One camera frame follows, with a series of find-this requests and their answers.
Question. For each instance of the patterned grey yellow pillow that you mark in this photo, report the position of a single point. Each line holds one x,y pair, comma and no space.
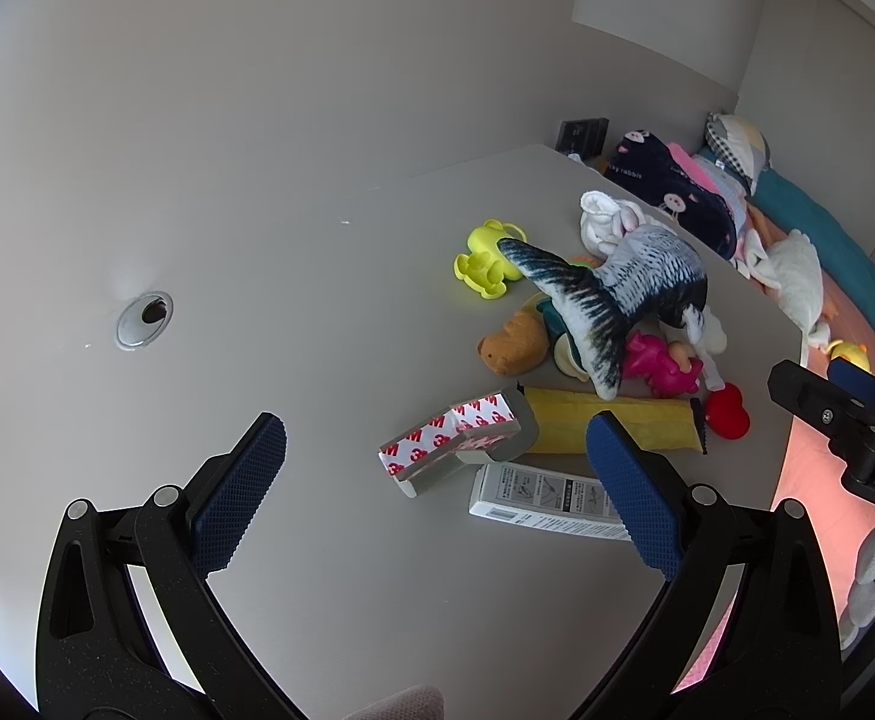
738,145

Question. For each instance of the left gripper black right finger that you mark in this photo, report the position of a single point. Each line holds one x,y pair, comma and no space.
742,626

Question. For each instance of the yellow frog sand mould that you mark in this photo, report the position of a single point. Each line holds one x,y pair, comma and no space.
483,268

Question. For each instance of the black wall switch panel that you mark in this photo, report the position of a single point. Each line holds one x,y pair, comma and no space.
584,137

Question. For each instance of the teal long pillow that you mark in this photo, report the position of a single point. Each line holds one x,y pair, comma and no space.
790,207

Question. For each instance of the white goose plush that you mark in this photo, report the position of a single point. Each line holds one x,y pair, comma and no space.
790,271

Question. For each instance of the grey plush fish toy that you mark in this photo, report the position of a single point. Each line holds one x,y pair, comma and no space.
652,274

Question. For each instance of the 3M tape strip packet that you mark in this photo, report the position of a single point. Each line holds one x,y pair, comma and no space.
469,434

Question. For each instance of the red heart plush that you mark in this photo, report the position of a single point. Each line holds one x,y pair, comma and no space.
725,413

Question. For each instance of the silver desk cable grommet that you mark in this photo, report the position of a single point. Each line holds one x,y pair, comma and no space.
143,320

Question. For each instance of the brown bear toy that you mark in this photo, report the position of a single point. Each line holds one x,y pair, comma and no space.
519,347

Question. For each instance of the pink monkey toy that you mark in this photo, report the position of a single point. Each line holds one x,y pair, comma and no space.
668,368

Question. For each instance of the yellow chick plush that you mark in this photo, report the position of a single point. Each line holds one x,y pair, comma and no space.
855,353

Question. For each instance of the pink fleece blanket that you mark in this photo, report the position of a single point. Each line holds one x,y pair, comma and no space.
693,170

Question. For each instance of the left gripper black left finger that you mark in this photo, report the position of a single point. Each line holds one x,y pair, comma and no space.
128,626

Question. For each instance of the pink bed sheet mattress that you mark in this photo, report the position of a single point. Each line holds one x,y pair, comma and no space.
781,456

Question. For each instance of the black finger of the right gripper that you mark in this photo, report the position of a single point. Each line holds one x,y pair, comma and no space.
854,380

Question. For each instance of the white towel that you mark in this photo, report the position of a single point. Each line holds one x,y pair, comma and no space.
606,221

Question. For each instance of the navy rabbit print blanket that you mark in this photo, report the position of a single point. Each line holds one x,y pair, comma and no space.
642,165

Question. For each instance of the white printed carton box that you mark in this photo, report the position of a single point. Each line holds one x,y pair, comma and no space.
546,501

